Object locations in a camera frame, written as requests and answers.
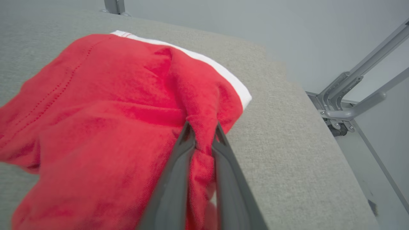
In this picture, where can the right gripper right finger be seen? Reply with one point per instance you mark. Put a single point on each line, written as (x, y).
(233, 191)

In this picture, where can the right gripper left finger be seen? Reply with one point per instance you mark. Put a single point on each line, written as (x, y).
(172, 191)

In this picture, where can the red shorts with white trim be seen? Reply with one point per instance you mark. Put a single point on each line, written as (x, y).
(111, 111)

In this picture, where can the grey fabric sofa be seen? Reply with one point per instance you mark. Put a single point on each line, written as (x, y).
(287, 143)

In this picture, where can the black caster wheel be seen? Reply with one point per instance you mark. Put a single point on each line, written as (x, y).
(339, 130)

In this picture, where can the grey metal folding frame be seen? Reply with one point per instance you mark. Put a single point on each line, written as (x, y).
(354, 110)

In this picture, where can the grey partition post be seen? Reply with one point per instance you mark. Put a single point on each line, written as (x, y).
(115, 5)

